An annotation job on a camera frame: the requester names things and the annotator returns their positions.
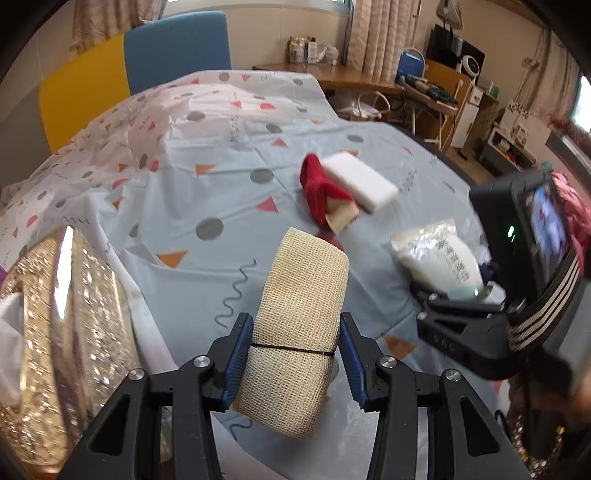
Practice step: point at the blue chair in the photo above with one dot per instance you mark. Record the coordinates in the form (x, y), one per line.
(410, 62)

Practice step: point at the white small cabinet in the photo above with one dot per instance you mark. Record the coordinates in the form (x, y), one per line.
(466, 115)

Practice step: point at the low open shelf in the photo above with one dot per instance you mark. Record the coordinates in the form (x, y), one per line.
(505, 150)

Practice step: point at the wooden desk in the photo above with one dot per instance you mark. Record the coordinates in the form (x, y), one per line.
(351, 74)

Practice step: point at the white foam block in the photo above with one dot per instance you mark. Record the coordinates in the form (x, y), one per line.
(360, 182)

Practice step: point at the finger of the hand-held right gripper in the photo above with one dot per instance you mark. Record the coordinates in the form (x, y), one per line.
(461, 341)

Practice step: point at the black monitor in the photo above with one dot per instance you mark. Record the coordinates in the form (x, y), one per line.
(455, 46)

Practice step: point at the gold ornate tissue box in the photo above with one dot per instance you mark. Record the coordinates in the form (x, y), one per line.
(83, 323)

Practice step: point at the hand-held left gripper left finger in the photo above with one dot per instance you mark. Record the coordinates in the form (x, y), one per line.
(238, 364)

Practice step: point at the grey yellow blue headboard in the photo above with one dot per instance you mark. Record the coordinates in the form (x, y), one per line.
(175, 50)

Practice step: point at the dark clutter on desk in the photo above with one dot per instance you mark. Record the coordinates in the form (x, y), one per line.
(429, 90)

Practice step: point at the red sock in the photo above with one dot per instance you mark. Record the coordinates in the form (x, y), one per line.
(316, 184)

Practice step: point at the white plastic packet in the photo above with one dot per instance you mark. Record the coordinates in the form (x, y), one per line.
(438, 263)

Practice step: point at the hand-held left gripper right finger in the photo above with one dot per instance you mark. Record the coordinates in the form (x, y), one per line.
(353, 369)

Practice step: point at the beige patterned curtain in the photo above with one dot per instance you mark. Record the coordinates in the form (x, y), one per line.
(115, 18)
(383, 37)

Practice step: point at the white facial tissue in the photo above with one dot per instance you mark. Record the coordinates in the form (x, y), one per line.
(9, 341)

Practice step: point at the beige mesh cloth roll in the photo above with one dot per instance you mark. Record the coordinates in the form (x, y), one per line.
(295, 300)

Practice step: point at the hanging bag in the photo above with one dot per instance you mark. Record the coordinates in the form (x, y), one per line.
(451, 14)

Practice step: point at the pink fuzzy clothing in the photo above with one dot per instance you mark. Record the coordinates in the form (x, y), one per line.
(577, 217)

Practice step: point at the small boxes on desk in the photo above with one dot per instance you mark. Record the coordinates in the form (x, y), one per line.
(311, 50)

